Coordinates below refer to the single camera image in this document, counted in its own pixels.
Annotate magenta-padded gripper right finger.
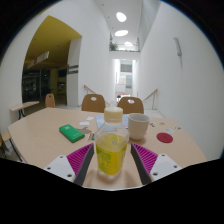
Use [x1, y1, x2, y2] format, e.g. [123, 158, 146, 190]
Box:
[129, 142, 184, 186]

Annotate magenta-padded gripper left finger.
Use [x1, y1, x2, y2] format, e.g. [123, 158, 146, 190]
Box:
[43, 142, 96, 187]

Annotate clear bottle with yellow drink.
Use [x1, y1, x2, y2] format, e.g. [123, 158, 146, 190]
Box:
[94, 106, 131, 178]

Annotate flat round red coaster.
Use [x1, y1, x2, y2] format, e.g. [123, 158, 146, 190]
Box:
[156, 132, 174, 144]

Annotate green box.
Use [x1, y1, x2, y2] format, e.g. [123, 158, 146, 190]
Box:
[58, 123, 86, 144]

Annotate beige cup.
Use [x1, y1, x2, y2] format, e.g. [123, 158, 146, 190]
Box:
[127, 112, 151, 141]

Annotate small wooden side table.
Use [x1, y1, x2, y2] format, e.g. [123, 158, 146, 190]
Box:
[9, 100, 41, 120]

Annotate wooden stair handrail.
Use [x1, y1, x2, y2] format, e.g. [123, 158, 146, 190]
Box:
[82, 84, 113, 107]
[142, 88, 160, 111]

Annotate white hanging sign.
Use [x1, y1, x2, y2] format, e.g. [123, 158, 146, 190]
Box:
[26, 50, 51, 70]

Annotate green potted plant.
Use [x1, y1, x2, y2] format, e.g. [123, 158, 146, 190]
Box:
[108, 41, 119, 52]

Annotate oval ceiling lights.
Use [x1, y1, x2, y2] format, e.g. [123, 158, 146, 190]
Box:
[114, 11, 134, 48]

